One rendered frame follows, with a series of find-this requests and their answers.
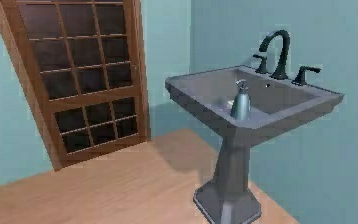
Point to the grey soap dispenser bottle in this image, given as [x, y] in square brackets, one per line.
[241, 104]

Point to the brown wooden glass-paned door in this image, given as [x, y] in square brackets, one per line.
[93, 94]

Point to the black curved faucet spout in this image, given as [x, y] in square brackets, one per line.
[282, 53]

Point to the grey pedestal sink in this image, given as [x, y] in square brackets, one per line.
[230, 160]

